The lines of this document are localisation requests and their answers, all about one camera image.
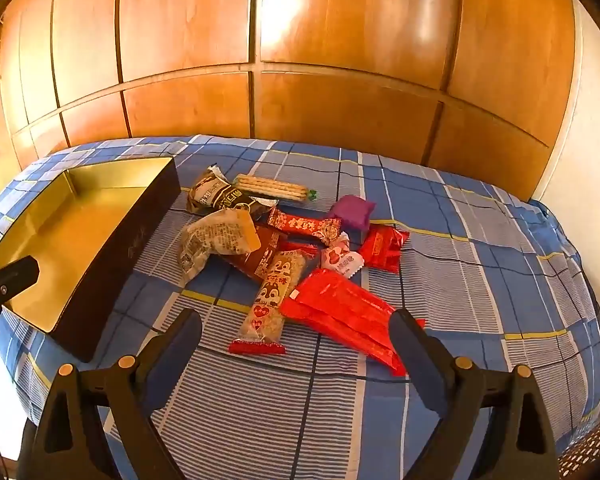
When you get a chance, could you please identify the pink white candy packet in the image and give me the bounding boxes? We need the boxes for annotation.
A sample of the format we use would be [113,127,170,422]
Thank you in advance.
[321,232,365,279]

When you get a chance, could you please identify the red ornate snack bar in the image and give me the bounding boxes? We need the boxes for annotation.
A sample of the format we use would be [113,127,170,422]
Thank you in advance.
[267,208,342,246]

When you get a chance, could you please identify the brown snack packet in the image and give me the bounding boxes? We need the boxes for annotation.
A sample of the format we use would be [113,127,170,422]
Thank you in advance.
[215,225,288,283]

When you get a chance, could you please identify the large red packet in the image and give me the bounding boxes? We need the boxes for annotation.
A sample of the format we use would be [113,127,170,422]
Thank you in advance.
[280,268,426,377]

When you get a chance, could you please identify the cane mesh chair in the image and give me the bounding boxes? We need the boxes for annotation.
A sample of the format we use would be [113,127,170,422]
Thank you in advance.
[555,410,600,480]

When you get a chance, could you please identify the purple snack packet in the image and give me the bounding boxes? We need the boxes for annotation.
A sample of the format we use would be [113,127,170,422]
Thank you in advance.
[327,195,377,233]

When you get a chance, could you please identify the blue plaid bed sheet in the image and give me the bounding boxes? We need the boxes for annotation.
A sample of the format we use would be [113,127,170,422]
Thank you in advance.
[0,135,600,480]

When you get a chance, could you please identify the white printed cake packet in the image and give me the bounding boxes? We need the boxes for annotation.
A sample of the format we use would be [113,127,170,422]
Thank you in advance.
[178,209,262,283]

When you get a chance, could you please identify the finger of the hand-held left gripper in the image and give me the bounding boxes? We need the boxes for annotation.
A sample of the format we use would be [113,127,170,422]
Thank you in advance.
[0,255,41,307]

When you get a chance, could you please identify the dark tin box gold inside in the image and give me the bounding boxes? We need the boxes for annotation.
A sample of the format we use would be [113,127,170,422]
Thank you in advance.
[0,156,182,363]

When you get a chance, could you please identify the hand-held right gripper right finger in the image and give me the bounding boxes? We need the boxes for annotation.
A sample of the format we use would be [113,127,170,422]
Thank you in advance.
[389,308,561,480]

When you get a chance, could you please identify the small red snack packet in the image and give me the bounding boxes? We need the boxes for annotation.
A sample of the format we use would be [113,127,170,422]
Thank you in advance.
[358,223,411,273]

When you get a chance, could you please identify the dark bread packet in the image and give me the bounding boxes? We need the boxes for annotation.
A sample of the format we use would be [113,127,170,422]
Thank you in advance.
[186,165,278,221]

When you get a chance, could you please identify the wooden wardrobe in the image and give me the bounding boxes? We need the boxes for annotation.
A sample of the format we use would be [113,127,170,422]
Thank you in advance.
[0,0,578,201]

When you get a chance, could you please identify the squirrel print sesame bar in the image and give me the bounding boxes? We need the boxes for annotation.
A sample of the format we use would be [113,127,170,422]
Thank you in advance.
[228,250,308,356]

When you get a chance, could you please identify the clear biscuit stick packet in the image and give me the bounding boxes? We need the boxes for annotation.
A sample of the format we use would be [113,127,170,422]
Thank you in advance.
[232,173,317,204]

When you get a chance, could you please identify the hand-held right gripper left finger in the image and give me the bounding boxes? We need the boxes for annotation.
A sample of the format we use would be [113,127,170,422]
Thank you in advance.
[17,307,203,480]

